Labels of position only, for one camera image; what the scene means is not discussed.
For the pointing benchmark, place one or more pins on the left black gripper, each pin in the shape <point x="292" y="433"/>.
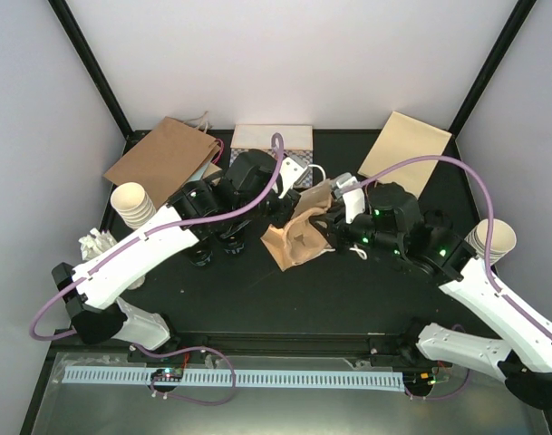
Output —
<point x="280" y="217"/>

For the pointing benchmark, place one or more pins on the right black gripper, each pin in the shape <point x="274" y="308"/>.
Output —
<point x="336" y="236"/>

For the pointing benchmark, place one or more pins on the orange paper bag white handles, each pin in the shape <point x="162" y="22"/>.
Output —
<point x="318" y="196"/>

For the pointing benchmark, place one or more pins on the single pulp cup carrier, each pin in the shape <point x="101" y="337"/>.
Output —
<point x="302" y="242"/>

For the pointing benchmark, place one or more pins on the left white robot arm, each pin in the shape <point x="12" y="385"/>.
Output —
<point x="220" y="205"/>

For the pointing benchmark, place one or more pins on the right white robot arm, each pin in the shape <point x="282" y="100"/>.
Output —
<point x="389" y="218"/>

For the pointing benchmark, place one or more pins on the black coffee cup open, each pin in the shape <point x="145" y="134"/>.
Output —
<point x="232" y="244"/>

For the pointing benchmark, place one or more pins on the black coffee cup front left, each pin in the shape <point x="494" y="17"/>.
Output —
<point x="199" y="255"/>

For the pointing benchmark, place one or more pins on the blue checkered paper bag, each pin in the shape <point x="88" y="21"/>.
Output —
<point x="275" y="140"/>

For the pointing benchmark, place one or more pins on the pink white paper bag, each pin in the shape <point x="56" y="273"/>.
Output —
<point x="212" y="166"/>

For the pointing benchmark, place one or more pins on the brown kraft paper bag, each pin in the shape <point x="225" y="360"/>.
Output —
<point x="164" y="159"/>

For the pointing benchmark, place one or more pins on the left stack paper cups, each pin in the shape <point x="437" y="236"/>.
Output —
<point x="133" y="204"/>

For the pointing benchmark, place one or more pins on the stack paper cups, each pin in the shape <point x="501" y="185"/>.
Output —
<point x="133" y="204"/>
<point x="504" y="239"/>

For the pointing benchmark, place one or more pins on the right base circuit board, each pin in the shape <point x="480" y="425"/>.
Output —
<point x="425" y="378"/>

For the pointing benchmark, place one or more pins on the base circuit board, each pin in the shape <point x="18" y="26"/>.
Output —
<point x="167" y="375"/>
<point x="425" y="378"/>

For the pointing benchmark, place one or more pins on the right stack paper cups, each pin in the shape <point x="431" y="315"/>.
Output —
<point x="504" y="239"/>

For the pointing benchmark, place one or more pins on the white wrapped straws bundle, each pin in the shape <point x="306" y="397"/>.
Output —
<point x="96" y="243"/>

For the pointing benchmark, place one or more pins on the left base circuit board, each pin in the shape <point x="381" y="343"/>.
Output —
<point x="167" y="375"/>

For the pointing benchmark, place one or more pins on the tan paper bag brown handles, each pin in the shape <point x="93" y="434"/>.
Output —
<point x="403" y="138"/>

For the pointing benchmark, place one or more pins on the light blue cable duct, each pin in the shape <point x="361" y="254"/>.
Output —
<point x="224" y="378"/>

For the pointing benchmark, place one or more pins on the left black frame post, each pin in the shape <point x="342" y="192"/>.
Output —
<point x="74" y="32"/>

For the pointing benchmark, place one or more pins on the black frame post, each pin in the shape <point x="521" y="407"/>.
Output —
<point x="74" y="32"/>
<point x="518" y="16"/>

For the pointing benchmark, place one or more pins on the right black frame post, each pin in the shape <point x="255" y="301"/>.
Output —
<point x="518" y="16"/>

